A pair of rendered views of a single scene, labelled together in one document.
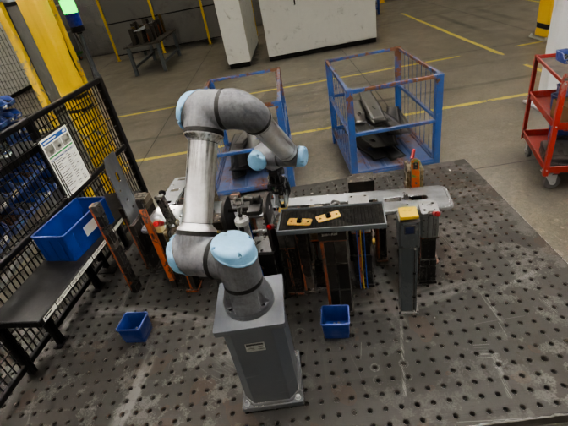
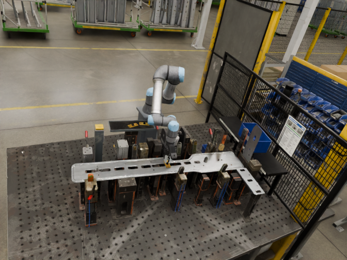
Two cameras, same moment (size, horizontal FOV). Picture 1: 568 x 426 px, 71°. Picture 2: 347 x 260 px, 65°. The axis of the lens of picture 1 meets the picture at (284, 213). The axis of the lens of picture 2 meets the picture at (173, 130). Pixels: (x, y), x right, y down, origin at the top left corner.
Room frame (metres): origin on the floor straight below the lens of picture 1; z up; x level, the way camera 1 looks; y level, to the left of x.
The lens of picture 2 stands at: (2.83, -1.00, 2.39)
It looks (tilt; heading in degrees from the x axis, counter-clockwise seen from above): 33 degrees down; 143
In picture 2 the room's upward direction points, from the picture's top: 12 degrees clockwise
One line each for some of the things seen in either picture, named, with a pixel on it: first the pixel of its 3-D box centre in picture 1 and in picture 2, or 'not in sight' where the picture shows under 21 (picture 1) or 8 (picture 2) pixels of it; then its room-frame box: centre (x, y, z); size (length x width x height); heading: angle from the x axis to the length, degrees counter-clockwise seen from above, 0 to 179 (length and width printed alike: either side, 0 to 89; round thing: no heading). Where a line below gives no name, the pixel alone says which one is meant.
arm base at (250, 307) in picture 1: (246, 289); (151, 106); (0.87, 0.15, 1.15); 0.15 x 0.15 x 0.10
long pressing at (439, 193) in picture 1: (288, 207); (164, 165); (1.52, -0.02, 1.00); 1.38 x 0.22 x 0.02; 78
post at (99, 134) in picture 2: (407, 265); (98, 149); (1.08, -0.41, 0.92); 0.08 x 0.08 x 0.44; 78
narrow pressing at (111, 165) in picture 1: (122, 188); (251, 143); (1.68, 0.71, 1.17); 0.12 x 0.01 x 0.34; 168
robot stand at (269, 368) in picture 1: (262, 344); (147, 128); (0.87, 0.15, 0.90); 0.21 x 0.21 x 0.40; 86
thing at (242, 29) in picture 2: not in sight; (230, 66); (-0.29, 2.23, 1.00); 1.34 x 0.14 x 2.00; 176
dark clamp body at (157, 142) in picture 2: (290, 255); (154, 159); (1.32, 0.01, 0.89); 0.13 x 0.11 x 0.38; 168
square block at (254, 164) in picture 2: (151, 225); (249, 178); (1.80, 0.69, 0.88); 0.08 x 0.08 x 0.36; 78
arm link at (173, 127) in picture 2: not in sight; (173, 129); (1.49, 0.00, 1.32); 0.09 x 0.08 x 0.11; 154
